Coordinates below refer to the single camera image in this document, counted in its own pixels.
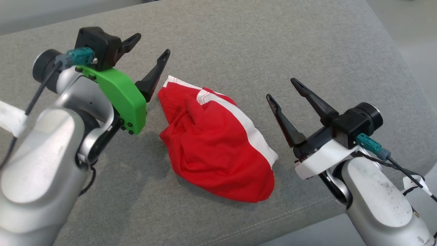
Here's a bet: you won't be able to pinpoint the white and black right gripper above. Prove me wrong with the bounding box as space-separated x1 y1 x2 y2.
266 78 359 180

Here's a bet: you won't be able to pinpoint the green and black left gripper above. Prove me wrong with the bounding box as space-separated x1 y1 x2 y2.
79 33 171 136

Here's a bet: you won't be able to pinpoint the red shorts with white trim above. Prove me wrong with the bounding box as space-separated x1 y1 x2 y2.
157 75 279 203

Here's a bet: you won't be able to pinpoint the grey fabric sofa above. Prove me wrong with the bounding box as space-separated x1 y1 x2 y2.
0 0 437 246

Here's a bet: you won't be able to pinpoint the white tape wrap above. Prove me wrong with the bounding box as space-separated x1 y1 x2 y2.
0 101 28 137

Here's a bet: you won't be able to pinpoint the black cable with teal connector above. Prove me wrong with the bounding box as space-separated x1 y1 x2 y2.
356 133 437 202
0 47 95 169

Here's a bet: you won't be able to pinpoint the white cable label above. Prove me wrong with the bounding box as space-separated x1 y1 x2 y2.
403 175 432 196

